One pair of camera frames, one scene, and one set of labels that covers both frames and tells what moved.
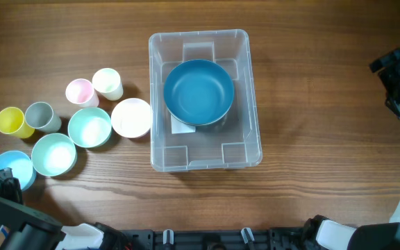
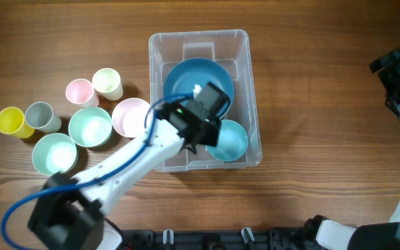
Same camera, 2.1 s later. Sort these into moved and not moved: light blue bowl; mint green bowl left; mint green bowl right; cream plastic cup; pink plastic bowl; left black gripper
Moved: light blue bowl; left black gripper
Not moved: mint green bowl right; pink plastic bowl; mint green bowl left; cream plastic cup
